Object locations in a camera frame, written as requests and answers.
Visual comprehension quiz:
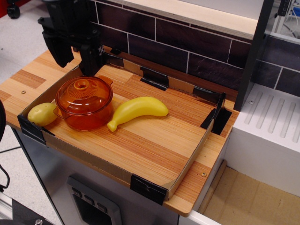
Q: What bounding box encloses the yellow plastic banana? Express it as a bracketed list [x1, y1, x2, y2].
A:
[107, 97, 169, 132]

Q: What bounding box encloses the black cable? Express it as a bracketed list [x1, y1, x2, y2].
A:
[0, 99, 11, 193]

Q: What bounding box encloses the cardboard fence with black tape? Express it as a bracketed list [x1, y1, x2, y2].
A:
[17, 50, 233, 206]

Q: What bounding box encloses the orange transparent pot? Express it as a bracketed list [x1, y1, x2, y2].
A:
[53, 75, 114, 131]

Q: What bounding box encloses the yellow plastic potato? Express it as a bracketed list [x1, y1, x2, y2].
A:
[27, 103, 57, 127]

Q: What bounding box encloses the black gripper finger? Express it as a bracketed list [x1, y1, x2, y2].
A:
[79, 45, 103, 76]
[44, 34, 74, 68]

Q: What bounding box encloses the black caster wheel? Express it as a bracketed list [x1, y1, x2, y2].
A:
[7, 0, 20, 19]

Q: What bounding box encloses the white toy sink drainboard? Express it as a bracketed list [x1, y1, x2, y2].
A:
[225, 84, 300, 196]

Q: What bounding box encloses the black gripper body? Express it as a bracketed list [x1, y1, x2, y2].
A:
[38, 0, 101, 49]

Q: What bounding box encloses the orange transparent pot lid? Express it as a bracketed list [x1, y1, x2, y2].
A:
[54, 76, 113, 119]

